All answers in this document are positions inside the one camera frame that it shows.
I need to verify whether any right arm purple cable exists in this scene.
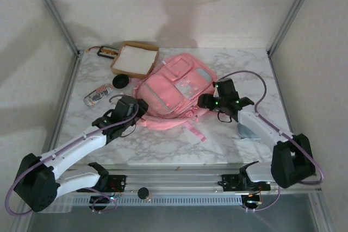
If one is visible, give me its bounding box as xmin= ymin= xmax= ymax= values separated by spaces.
xmin=217 ymin=70 xmax=326 ymax=213

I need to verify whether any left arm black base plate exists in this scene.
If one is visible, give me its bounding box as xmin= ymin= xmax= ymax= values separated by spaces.
xmin=89 ymin=174 xmax=127 ymax=192

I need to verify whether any pink backpack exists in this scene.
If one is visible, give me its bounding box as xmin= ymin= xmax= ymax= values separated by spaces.
xmin=132 ymin=52 xmax=218 ymax=143

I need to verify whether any brown cardboard tray box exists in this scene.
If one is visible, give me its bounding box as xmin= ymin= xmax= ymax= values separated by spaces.
xmin=109 ymin=41 xmax=160 ymax=79

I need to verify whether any black board with orange plugs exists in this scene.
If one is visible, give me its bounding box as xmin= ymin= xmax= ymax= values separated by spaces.
xmin=97 ymin=45 xmax=120 ymax=59

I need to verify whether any aluminium frame lower strut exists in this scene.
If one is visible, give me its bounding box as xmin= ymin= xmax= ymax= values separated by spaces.
xmin=308 ymin=193 xmax=335 ymax=232
xmin=10 ymin=210 xmax=35 ymax=232

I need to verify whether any light blue soft case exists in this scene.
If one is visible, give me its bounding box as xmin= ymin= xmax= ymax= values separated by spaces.
xmin=236 ymin=122 xmax=262 ymax=141

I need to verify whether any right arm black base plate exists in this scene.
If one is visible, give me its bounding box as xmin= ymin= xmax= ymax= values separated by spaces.
xmin=217 ymin=173 xmax=272 ymax=192

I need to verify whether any black round plastic lid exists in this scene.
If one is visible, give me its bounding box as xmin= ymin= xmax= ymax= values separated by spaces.
xmin=112 ymin=74 xmax=130 ymax=90

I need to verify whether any white paper sheet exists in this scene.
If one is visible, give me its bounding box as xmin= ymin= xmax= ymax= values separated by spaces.
xmin=113 ymin=46 xmax=158 ymax=74

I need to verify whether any aluminium frame post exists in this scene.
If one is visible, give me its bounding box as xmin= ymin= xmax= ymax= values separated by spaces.
xmin=268 ymin=0 xmax=321 ymax=58
xmin=26 ymin=0 xmax=81 ymax=57

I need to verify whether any grey slotted cable duct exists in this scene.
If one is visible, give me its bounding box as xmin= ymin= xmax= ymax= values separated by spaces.
xmin=59 ymin=195 xmax=243 ymax=207

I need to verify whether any black controller board green light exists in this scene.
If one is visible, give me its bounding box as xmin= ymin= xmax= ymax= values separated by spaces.
xmin=89 ymin=195 xmax=117 ymax=214
xmin=241 ymin=192 xmax=263 ymax=208

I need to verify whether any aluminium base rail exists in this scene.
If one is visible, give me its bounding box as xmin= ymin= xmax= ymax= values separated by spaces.
xmin=73 ymin=162 xmax=323 ymax=196

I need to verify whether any black round knob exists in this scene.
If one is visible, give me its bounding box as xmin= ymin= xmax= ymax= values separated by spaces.
xmin=137 ymin=187 xmax=152 ymax=202

